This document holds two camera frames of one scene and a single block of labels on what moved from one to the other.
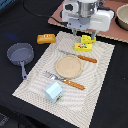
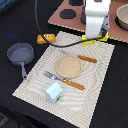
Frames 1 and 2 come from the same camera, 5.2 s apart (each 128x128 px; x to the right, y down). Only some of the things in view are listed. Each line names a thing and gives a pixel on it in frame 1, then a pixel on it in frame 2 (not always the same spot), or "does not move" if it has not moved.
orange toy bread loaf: (46, 38) does not move
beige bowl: (121, 17) does not move
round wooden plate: (69, 66) does not move
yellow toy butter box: (83, 47) → (100, 38)
